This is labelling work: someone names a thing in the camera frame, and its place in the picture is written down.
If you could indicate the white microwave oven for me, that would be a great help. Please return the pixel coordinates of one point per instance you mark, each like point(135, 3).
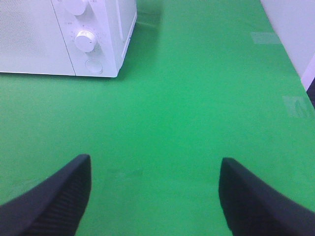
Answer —
point(111, 21)

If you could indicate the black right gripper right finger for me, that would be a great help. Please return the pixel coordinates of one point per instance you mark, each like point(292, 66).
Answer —
point(253, 208)

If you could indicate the white microwave door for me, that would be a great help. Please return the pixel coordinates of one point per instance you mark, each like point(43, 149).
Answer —
point(31, 40)

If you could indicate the white partition panel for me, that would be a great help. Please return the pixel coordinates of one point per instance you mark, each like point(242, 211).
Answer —
point(294, 23)

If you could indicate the white microwave knob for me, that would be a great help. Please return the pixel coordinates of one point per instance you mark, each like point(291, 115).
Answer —
point(75, 7)
point(85, 41)

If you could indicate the green table mat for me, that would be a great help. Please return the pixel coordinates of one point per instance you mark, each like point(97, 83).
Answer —
point(201, 81)

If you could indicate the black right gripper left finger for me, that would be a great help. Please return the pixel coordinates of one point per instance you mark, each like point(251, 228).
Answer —
point(52, 208)

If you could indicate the round microwave door button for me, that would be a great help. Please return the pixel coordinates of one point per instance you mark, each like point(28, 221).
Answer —
point(94, 66)

